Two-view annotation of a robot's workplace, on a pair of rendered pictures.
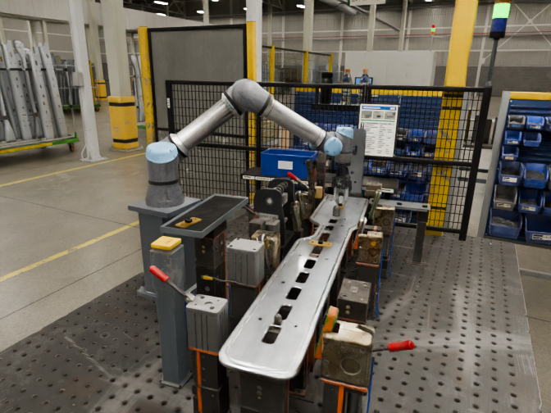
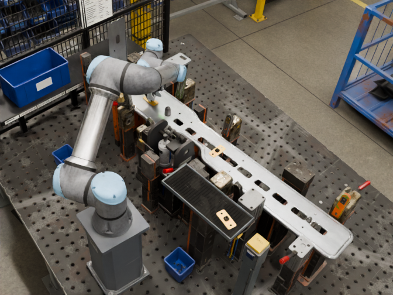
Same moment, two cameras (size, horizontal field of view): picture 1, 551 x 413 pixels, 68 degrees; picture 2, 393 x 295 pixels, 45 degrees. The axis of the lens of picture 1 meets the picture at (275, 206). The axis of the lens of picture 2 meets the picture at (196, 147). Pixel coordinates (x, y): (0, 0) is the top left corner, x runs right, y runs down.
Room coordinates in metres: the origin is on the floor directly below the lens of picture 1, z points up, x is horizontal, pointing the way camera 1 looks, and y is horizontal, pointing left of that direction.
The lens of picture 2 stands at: (0.91, 1.25, 2.63)
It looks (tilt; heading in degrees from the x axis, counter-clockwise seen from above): 47 degrees down; 292
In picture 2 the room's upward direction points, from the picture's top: 6 degrees clockwise
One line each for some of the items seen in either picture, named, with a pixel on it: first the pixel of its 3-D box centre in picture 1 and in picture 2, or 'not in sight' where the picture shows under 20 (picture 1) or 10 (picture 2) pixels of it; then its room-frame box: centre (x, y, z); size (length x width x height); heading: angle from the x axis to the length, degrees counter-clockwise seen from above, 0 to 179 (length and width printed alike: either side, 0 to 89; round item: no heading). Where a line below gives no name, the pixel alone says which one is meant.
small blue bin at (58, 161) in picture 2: not in sight; (66, 159); (2.12, 0.06, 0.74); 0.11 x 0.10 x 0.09; 163
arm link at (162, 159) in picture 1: (162, 161); (107, 193); (1.57, 0.45, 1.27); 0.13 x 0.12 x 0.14; 9
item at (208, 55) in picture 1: (200, 137); not in sight; (3.92, 0.74, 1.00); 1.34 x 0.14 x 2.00; 64
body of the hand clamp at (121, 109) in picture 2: (305, 227); (127, 133); (1.89, -0.15, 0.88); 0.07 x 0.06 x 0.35; 73
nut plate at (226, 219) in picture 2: (188, 220); (226, 218); (1.17, 0.27, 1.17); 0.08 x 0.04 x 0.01; 150
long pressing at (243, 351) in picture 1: (321, 247); (221, 153); (1.37, -0.17, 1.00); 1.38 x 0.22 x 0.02; 163
